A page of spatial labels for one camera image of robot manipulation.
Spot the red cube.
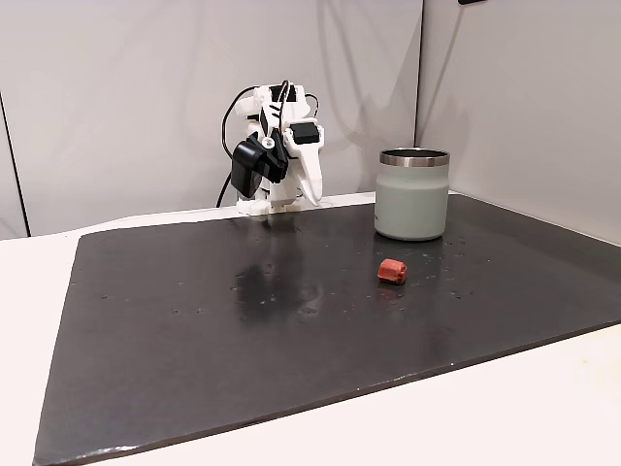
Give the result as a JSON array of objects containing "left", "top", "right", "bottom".
[{"left": 376, "top": 257, "right": 409, "bottom": 286}]

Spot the pale green steel-rimmed cup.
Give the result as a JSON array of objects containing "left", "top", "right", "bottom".
[{"left": 374, "top": 148, "right": 450, "bottom": 243}]

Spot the black table mat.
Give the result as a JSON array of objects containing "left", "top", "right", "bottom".
[{"left": 31, "top": 192, "right": 621, "bottom": 466}]

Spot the black camera box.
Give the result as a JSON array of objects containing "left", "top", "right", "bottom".
[{"left": 230, "top": 137, "right": 288, "bottom": 201}]

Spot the black camera cable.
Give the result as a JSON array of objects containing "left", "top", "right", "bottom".
[{"left": 220, "top": 87, "right": 259, "bottom": 161}]

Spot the black power cable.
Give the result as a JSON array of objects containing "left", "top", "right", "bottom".
[{"left": 214, "top": 172, "right": 235, "bottom": 209}]

